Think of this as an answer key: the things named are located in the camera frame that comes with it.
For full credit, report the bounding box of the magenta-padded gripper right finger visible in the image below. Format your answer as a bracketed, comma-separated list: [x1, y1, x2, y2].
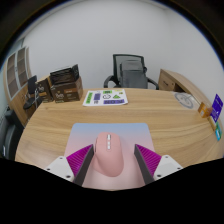
[133, 143, 184, 185]

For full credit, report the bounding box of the grey backpack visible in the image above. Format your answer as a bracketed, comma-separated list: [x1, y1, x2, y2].
[119, 59, 148, 89]

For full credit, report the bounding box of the tan small box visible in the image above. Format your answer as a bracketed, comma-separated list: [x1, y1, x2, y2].
[208, 115, 218, 131]

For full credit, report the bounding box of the pink-blue gradient mouse pad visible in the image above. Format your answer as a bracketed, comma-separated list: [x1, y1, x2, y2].
[63, 122, 157, 192]

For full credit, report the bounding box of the pink computer mouse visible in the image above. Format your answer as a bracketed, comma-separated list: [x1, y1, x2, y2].
[91, 131, 125, 178]

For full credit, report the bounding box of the purple packet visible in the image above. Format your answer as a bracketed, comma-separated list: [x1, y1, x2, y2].
[210, 93, 224, 123]

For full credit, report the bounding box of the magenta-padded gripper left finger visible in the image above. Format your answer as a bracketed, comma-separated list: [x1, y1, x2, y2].
[44, 143, 95, 187]

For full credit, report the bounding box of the wooden side desk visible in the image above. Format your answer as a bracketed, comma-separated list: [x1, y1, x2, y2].
[157, 68, 204, 101]

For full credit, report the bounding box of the small black chair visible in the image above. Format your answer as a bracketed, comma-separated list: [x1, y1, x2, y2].
[22, 75, 40, 111]

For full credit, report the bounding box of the black leather chair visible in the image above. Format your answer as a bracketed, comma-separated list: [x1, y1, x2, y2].
[0, 109, 24, 161]

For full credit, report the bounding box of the black mesh office chair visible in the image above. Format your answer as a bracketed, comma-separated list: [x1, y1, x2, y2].
[103, 53, 160, 90]

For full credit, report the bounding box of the green box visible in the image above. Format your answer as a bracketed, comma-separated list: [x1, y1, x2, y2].
[214, 121, 223, 142]

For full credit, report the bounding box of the large brown cardboard box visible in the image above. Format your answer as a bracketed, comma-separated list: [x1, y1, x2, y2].
[49, 77, 84, 103]

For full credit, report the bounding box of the wooden shelf unit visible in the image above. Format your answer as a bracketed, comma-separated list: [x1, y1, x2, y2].
[2, 46, 33, 126]

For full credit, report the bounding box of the orange-brown box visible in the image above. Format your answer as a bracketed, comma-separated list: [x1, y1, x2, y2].
[197, 102, 214, 119]

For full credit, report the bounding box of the black cardboard box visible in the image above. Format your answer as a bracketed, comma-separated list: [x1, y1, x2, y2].
[49, 64, 81, 86]

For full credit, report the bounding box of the printed sticker sheet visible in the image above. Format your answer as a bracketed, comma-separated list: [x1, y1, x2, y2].
[82, 88, 129, 107]

